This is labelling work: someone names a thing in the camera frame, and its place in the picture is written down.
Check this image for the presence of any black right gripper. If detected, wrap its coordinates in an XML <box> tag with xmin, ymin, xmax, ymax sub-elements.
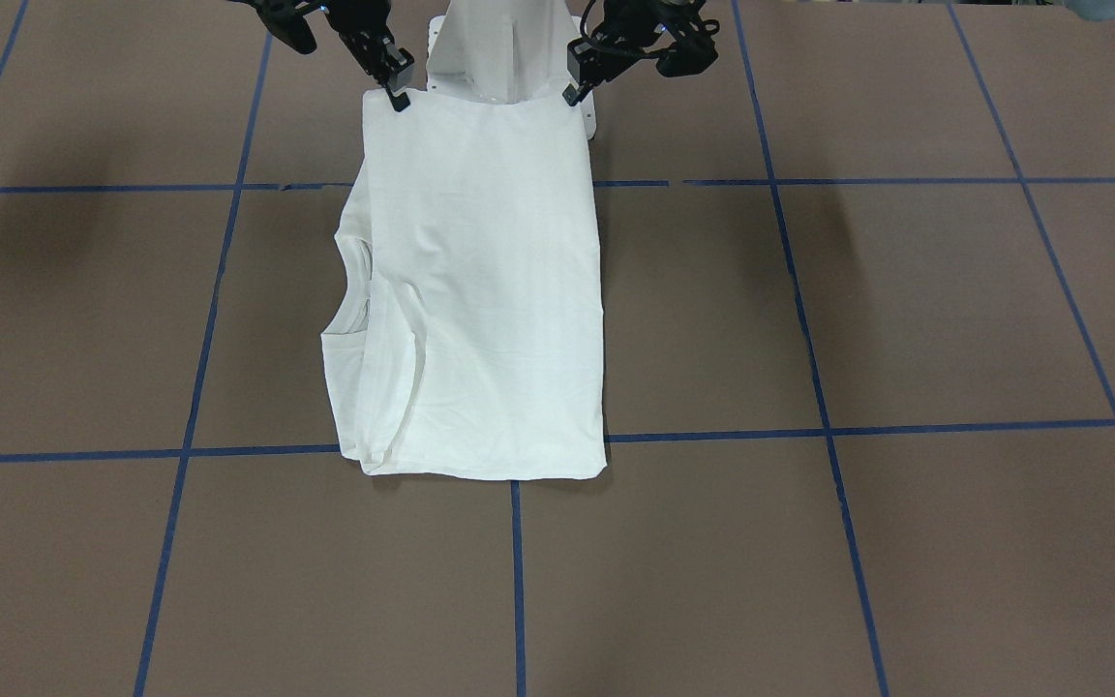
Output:
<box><xmin>324</xmin><ymin>1</ymin><xmax>415</xmax><ymax>113</ymax></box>

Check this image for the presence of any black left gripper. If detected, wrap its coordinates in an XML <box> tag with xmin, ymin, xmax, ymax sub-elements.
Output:
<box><xmin>562</xmin><ymin>1</ymin><xmax>673</xmax><ymax>107</ymax></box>

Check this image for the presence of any white printed long-sleeve shirt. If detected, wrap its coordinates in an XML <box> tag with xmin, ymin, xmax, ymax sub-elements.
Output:
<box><xmin>321</xmin><ymin>89</ymin><xmax>607</xmax><ymax>481</ymax></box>

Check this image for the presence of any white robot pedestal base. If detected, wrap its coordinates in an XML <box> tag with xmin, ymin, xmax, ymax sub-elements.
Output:
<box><xmin>421</xmin><ymin>1</ymin><xmax>597</xmax><ymax>141</ymax></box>

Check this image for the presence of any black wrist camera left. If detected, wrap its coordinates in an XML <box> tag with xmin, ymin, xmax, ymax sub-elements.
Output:
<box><xmin>655</xmin><ymin>1</ymin><xmax>721</xmax><ymax>76</ymax></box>

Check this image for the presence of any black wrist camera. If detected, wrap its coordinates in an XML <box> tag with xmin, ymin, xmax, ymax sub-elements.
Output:
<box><xmin>237</xmin><ymin>0</ymin><xmax>322</xmax><ymax>54</ymax></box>
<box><xmin>655</xmin><ymin>1</ymin><xmax>721</xmax><ymax>76</ymax></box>

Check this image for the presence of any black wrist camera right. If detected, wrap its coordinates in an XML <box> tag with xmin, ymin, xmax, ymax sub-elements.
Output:
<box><xmin>237</xmin><ymin>0</ymin><xmax>322</xmax><ymax>54</ymax></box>

